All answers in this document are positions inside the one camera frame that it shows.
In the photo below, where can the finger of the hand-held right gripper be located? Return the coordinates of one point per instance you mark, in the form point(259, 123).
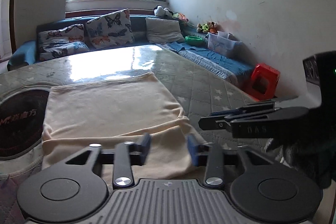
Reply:
point(212, 123)
point(225, 112)

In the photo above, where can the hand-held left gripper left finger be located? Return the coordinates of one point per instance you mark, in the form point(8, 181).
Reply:
point(143, 146)

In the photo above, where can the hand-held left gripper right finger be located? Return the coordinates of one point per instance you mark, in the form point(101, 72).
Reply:
point(193, 148)

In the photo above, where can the cream sweatshirt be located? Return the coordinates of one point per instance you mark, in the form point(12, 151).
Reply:
point(110, 103)

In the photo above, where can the red plastic stool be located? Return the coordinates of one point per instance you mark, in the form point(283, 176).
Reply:
point(263, 82)

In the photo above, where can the blue knitted sofa blanket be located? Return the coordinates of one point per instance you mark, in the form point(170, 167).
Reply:
point(210, 61)

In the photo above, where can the clear plastic storage box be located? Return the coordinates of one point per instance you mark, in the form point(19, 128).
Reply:
point(223, 45)

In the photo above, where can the green plastic bowl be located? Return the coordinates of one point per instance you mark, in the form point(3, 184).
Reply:
point(194, 40)

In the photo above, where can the group of small plush toys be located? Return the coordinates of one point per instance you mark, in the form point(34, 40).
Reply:
point(207, 27)

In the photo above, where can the plain grey cushion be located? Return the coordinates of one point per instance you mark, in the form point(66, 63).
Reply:
point(164, 29)

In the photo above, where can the pink green plush toy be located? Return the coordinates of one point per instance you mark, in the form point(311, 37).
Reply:
point(180, 17)

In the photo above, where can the white black plush dog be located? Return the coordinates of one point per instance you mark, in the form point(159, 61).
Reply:
point(160, 11)

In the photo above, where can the butterfly print cushion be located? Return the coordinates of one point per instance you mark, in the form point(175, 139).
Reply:
point(63, 50)
point(61, 33)
point(110, 28)

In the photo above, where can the round black induction cooktop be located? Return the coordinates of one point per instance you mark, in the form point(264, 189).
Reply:
point(21, 121)

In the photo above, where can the blue sofa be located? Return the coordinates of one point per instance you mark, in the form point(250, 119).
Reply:
point(22, 53)

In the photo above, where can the dark wooden door frame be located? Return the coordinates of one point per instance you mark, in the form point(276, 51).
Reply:
point(14, 3)

